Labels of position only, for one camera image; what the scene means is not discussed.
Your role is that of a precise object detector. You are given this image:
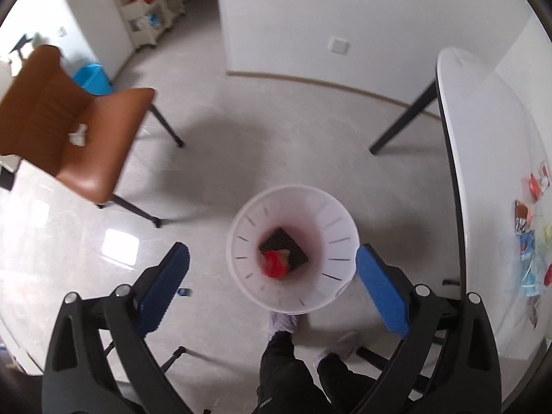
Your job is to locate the brown leather chair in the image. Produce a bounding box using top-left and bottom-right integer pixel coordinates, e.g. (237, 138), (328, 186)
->
(0, 44), (186, 228)

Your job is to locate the white marble table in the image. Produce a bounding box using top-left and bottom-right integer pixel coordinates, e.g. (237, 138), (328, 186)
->
(370, 47), (552, 397)

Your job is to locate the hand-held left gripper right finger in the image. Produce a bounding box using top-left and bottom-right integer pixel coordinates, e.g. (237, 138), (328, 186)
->
(356, 244), (503, 414)

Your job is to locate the red crumpled wrapper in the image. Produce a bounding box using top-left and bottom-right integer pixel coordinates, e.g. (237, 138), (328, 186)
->
(264, 251), (290, 279)

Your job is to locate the grey right shoe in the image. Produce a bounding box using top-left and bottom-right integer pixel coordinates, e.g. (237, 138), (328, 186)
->
(317, 331), (361, 361)

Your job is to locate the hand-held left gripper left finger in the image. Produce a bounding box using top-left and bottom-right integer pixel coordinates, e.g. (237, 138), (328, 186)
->
(42, 241), (193, 414)

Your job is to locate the grey left shoe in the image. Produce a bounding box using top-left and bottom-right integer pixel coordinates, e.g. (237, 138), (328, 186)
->
(267, 310), (300, 341)

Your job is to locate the blue snack packet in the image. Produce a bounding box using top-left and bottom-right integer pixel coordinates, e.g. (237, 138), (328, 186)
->
(520, 230), (538, 262)

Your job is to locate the cream shelf cart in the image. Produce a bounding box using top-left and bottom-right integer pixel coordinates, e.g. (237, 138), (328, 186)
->
(108, 0), (190, 50)

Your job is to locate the white plastic waste bin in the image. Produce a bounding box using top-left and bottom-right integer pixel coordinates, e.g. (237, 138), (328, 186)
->
(226, 185), (361, 315)

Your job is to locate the person's left leg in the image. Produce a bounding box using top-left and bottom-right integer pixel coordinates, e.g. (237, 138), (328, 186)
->
(256, 330), (322, 414)

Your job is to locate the blue plastic box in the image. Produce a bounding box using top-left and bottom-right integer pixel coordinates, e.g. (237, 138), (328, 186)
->
(71, 64), (114, 96)

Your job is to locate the person's right leg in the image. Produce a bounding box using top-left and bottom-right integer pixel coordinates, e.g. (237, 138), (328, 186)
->
(317, 351), (377, 414)

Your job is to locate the grey shoe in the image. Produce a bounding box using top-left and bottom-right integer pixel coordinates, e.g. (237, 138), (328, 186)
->
(317, 331), (361, 361)
(267, 310), (300, 341)

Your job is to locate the person's leg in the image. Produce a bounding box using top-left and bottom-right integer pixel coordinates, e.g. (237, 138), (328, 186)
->
(256, 330), (322, 414)
(317, 351), (377, 414)

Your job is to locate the black woven pattern packet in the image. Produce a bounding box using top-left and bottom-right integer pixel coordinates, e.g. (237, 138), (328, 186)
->
(259, 227), (310, 270)

